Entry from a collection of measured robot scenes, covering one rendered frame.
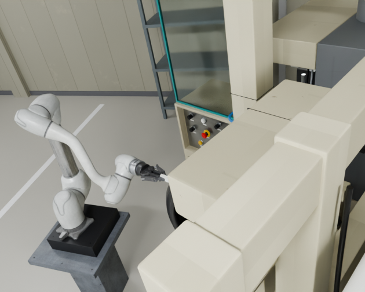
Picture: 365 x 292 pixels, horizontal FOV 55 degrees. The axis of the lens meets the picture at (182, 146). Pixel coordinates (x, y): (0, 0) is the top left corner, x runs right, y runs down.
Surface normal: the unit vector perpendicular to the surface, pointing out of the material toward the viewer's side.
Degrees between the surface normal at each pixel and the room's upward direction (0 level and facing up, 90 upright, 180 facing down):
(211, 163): 0
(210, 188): 0
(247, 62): 90
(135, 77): 90
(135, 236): 0
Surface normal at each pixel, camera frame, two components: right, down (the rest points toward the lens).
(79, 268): -0.16, -0.80
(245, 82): -0.67, 0.52
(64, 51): -0.30, 0.60
